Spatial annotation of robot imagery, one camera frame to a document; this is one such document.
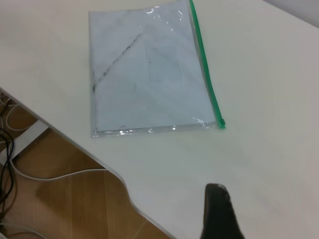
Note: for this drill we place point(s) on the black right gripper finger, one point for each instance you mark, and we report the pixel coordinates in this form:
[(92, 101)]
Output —
[(218, 214)]

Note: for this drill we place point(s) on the clear zip bag green zipper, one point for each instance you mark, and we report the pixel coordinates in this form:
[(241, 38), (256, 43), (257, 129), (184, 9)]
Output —
[(149, 87)]

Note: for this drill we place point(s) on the green zipper slider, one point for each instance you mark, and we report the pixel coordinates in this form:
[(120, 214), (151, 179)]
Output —
[(221, 123)]

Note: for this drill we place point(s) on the grey table frame bar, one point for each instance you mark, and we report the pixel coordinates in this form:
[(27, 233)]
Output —
[(25, 139)]

